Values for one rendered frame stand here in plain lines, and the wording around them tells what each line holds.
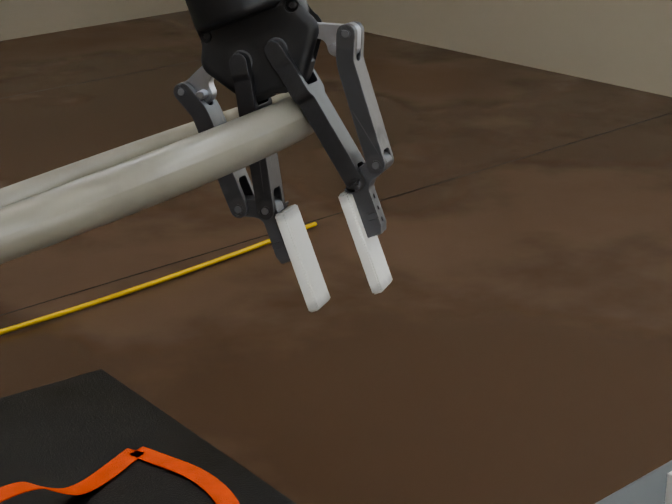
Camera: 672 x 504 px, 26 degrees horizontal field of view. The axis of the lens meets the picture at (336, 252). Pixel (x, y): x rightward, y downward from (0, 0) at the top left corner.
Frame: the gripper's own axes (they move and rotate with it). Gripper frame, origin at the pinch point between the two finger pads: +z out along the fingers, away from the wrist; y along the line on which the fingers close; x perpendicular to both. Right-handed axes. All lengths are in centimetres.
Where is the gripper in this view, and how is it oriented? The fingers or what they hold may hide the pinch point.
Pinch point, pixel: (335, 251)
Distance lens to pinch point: 97.5
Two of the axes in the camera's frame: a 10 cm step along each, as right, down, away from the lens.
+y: -9.0, 2.7, 3.4
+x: -2.8, 2.3, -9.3
